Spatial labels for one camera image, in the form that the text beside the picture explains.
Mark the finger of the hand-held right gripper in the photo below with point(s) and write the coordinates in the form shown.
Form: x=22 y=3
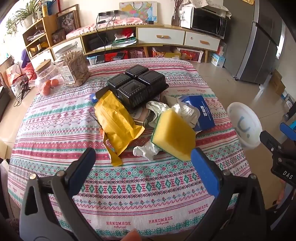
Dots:
x=288 y=128
x=269 y=140

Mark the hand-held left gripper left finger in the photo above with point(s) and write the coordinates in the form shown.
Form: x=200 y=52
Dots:
x=83 y=166

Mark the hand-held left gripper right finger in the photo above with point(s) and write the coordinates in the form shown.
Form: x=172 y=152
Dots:
x=205 y=171

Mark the white plastic bucket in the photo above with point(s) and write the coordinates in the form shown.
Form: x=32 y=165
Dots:
x=242 y=120

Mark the yellow sponge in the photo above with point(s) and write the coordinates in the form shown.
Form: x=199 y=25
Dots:
x=173 y=134

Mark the yellow packet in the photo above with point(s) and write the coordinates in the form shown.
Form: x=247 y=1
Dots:
x=115 y=120

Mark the blue tissue box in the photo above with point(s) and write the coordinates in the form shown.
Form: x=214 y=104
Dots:
x=203 y=113

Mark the white tissue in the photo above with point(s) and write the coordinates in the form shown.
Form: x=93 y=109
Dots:
x=148 y=150
x=182 y=113

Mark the black plastic tray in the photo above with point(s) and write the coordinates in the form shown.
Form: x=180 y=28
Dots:
x=138 y=85

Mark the person's left hand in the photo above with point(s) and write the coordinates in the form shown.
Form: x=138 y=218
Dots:
x=131 y=235

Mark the brown cardboard boxes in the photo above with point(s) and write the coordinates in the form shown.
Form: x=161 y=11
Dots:
x=277 y=82

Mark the patterned tablecloth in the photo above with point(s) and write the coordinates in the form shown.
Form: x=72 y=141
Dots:
x=69 y=120

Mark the orange fruit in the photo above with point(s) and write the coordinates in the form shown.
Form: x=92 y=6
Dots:
x=46 y=89
x=54 y=82

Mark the grey refrigerator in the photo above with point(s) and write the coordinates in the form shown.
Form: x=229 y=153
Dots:
x=254 y=46

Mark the blue and white carton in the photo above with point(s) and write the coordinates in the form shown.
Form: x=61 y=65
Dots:
x=218 y=60

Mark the glass biscuit jar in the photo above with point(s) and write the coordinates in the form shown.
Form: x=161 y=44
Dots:
x=74 y=67

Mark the bag of orange fruit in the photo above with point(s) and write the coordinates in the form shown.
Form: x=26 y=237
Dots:
x=45 y=74

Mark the red flat box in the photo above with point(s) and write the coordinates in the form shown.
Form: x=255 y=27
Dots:
x=115 y=56

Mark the white cabinet drawer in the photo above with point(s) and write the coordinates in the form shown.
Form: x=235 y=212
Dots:
x=41 y=59
x=202 y=41
x=67 y=47
x=161 y=36

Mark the white crate with red print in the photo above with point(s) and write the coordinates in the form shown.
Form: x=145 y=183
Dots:
x=190 y=55

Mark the yellow cardboard box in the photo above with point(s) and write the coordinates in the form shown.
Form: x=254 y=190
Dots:
x=166 y=54

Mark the pink basket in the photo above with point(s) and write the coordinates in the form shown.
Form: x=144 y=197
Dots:
x=135 y=54

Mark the black box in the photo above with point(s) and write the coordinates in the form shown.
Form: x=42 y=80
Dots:
x=98 y=42

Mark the black microwave oven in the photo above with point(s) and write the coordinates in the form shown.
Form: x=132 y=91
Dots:
x=208 y=22

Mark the red and green bundle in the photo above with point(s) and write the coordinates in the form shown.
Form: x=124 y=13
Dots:
x=124 y=37

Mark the wooden TV cabinet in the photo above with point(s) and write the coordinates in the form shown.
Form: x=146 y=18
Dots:
x=111 y=31

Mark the pink patterned cloth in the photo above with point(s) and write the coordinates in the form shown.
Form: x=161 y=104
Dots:
x=92 y=26

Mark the wooden shelf unit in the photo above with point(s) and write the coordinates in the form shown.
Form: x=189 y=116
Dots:
x=49 y=25

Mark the framed cat picture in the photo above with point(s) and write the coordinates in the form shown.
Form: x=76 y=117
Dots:
x=69 y=22

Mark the floral cloth cover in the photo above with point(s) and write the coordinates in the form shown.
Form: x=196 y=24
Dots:
x=208 y=4

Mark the glass vase with twigs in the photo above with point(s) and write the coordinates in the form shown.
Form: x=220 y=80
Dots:
x=176 y=18

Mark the black power strip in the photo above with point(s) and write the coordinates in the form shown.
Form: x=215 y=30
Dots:
x=113 y=14

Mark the yellow bottle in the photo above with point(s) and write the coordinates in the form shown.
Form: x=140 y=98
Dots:
x=45 y=10

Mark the potted green plant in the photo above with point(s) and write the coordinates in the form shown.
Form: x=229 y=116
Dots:
x=29 y=14

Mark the colourful map poster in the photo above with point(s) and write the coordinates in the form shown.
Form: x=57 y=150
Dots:
x=138 y=11

